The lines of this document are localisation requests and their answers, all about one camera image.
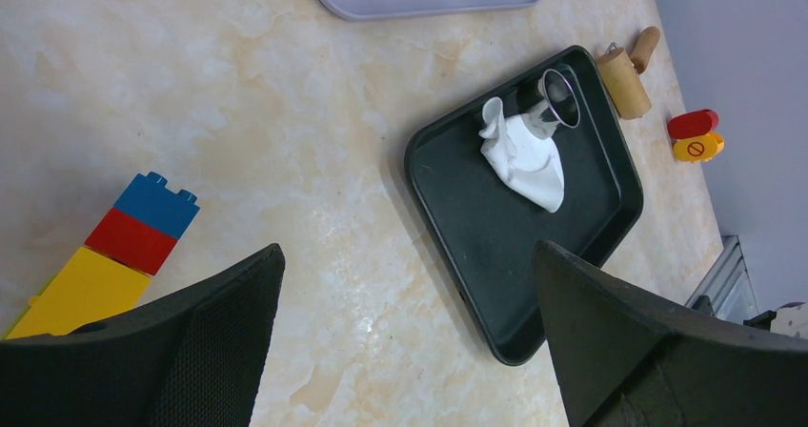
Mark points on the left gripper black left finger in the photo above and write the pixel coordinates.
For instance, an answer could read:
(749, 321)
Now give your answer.
(191, 358)

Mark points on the black baking tray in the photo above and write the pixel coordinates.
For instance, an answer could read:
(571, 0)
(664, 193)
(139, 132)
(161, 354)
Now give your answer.
(487, 233)

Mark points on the yellow red blue toy block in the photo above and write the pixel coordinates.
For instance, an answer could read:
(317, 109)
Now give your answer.
(117, 262)

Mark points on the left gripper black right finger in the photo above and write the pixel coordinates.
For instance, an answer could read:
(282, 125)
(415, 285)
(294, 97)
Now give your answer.
(624, 356)

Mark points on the wooden dough roller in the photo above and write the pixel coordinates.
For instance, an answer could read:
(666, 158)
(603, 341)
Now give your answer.
(620, 71)

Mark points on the clear glass cup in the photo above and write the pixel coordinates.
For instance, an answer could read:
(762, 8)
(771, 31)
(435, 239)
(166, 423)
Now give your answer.
(548, 103)

